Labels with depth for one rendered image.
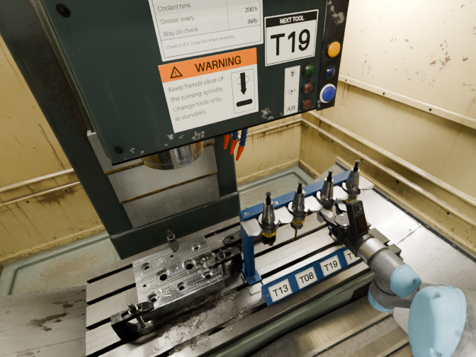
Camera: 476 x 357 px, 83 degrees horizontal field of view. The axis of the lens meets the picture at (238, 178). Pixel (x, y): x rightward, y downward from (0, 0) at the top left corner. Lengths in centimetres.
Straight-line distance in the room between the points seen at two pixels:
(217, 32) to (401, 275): 70
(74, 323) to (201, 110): 126
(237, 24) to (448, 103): 97
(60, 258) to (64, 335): 59
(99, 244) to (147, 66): 158
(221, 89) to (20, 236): 165
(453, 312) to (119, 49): 58
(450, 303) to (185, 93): 50
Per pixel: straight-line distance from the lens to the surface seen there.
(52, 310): 159
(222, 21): 44
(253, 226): 85
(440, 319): 51
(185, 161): 64
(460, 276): 144
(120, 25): 42
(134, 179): 124
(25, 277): 200
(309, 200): 94
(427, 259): 145
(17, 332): 155
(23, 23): 111
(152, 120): 45
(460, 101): 126
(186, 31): 43
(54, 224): 188
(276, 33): 49
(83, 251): 192
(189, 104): 45
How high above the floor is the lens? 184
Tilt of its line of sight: 37 degrees down
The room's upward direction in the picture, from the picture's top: 6 degrees counter-clockwise
